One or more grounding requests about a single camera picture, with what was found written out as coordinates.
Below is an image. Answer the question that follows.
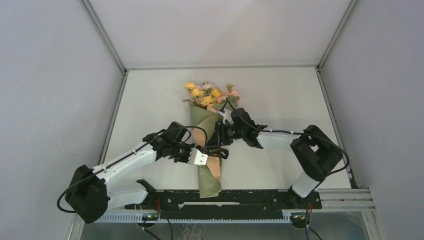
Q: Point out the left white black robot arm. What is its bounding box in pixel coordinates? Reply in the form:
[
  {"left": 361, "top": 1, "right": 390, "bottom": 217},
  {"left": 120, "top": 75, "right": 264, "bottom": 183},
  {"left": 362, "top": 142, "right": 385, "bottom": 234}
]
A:
[{"left": 56, "top": 121, "right": 207, "bottom": 224}]

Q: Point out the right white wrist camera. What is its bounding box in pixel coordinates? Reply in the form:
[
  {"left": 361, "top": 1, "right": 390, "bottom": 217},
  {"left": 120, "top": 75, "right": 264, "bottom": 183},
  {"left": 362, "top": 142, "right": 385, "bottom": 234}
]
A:
[{"left": 218, "top": 107, "right": 231, "bottom": 119}]

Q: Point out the aluminium frame rail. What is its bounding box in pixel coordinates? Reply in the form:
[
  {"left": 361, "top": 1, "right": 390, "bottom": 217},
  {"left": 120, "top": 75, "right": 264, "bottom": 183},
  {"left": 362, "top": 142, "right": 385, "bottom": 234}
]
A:
[{"left": 74, "top": 188, "right": 376, "bottom": 213}]

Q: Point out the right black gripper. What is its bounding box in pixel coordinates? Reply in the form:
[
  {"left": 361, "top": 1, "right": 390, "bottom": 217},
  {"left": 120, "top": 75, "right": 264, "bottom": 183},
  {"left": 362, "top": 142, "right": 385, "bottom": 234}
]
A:
[{"left": 206, "top": 120, "right": 246, "bottom": 147}]

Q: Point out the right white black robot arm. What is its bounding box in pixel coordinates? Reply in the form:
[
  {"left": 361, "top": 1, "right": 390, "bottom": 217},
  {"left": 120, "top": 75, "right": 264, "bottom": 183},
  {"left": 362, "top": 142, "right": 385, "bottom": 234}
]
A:
[{"left": 212, "top": 108, "right": 348, "bottom": 208}]

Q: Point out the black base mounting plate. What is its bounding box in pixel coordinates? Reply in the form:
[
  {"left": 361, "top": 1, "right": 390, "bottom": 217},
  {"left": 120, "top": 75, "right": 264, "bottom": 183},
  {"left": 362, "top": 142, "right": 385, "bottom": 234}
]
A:
[{"left": 124, "top": 189, "right": 322, "bottom": 221}]

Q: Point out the black ribbon strap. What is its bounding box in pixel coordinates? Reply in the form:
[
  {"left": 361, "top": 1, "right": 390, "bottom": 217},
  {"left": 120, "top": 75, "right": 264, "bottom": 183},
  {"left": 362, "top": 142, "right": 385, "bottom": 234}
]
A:
[{"left": 204, "top": 144, "right": 230, "bottom": 161}]

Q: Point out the white slotted cable duct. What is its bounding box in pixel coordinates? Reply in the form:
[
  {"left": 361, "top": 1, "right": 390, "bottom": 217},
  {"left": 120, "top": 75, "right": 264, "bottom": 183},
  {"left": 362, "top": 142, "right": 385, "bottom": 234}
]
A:
[{"left": 95, "top": 211, "right": 311, "bottom": 224}]

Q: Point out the yellow flower stem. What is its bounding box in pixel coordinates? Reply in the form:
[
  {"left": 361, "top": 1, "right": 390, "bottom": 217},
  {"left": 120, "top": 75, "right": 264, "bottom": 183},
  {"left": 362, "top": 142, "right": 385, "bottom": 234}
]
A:
[{"left": 182, "top": 82, "right": 221, "bottom": 110}]

